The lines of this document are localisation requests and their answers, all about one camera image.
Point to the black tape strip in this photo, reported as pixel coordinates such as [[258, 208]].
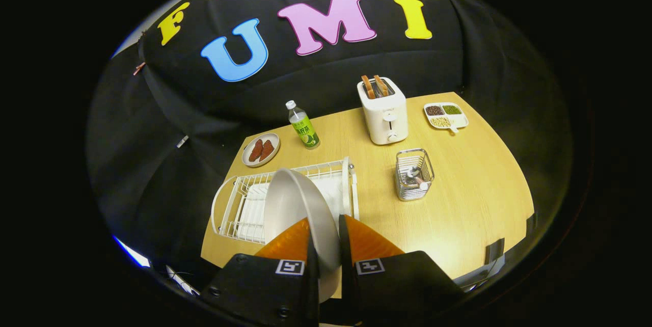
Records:
[[494, 250]]

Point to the toast bread slice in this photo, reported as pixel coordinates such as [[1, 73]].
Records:
[[381, 85], [368, 86]]

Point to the green tea bottle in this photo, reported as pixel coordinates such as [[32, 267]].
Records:
[[304, 131]]

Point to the small beige plate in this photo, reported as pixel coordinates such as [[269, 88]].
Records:
[[275, 138]]

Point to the red cloth clip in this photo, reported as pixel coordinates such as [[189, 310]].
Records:
[[138, 68]]

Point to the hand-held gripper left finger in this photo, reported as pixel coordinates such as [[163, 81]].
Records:
[[313, 291]]

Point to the bright computer screen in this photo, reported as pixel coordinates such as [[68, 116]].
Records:
[[132, 254]]

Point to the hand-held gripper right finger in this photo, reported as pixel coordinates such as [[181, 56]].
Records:
[[346, 286]]

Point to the brown meat piece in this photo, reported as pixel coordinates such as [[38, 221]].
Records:
[[255, 150], [267, 150]]

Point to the black backdrop cloth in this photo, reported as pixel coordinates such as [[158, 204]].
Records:
[[316, 77]]

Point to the large grey-white plate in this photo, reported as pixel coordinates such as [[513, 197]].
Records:
[[295, 205]]

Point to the white toaster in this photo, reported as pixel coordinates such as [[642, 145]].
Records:
[[387, 118]]

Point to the white divided bean dish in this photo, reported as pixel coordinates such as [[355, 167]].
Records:
[[458, 120]]

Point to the silver cloth clip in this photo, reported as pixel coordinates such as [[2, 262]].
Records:
[[182, 141]]

